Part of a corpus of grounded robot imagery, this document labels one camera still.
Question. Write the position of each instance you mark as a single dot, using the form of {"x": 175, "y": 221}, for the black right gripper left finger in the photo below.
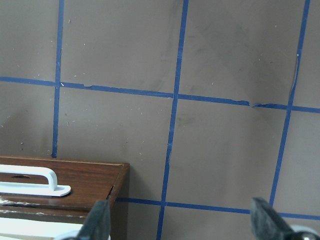
{"x": 97, "y": 225}

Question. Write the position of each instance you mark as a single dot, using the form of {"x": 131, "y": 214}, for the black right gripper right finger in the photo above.
{"x": 267, "y": 224}

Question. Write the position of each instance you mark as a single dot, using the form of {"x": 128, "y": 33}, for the light wooden drawer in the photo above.
{"x": 90, "y": 181}

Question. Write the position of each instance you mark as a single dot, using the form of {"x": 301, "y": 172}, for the white plastic tray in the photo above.
{"x": 24, "y": 229}

